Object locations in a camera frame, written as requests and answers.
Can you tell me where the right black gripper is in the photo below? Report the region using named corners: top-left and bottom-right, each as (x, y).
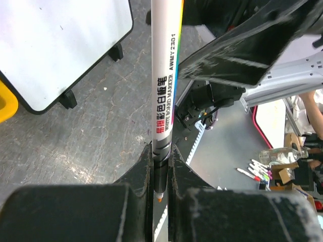
top-left (179, 1), bottom-right (312, 87)

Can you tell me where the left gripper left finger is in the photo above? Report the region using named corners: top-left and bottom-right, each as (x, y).
top-left (1, 145), bottom-right (154, 241)

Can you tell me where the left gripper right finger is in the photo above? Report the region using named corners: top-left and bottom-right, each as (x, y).
top-left (168, 146), bottom-right (320, 241)

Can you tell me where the white whiteboard marker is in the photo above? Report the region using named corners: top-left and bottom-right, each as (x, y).
top-left (151, 1), bottom-right (184, 202)

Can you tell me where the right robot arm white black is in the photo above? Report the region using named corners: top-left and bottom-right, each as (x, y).
top-left (146, 1), bottom-right (322, 138)

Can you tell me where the left whiteboard stand foot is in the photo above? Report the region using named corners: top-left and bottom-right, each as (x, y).
top-left (59, 90), bottom-right (77, 109)

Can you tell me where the whiteboard stand foot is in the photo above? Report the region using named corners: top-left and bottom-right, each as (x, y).
top-left (108, 43), bottom-right (124, 62)
top-left (59, 90), bottom-right (77, 109)

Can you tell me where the right whiteboard stand foot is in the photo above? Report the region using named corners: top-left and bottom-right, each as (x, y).
top-left (108, 43), bottom-right (124, 62)

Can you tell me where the yellow plastic tray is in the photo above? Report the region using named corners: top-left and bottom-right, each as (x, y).
top-left (0, 80), bottom-right (19, 123)

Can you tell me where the small whiteboard black frame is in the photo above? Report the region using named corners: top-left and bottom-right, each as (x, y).
top-left (1, 1), bottom-right (134, 114)

